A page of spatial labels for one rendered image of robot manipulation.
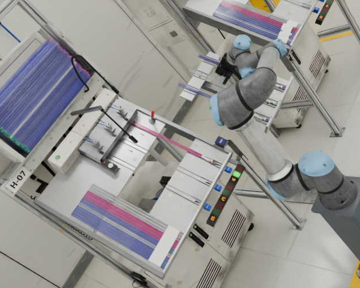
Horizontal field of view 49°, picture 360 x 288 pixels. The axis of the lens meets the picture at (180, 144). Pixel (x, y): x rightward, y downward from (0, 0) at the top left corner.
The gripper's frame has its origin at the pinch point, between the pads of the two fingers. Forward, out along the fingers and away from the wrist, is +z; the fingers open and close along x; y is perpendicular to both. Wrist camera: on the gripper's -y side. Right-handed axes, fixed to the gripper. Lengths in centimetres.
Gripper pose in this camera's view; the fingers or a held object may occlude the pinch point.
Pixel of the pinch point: (225, 83)
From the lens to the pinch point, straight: 209.0
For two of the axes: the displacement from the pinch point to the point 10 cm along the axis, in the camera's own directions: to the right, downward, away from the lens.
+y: -8.6, -5.1, 0.4
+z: -1.8, 3.7, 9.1
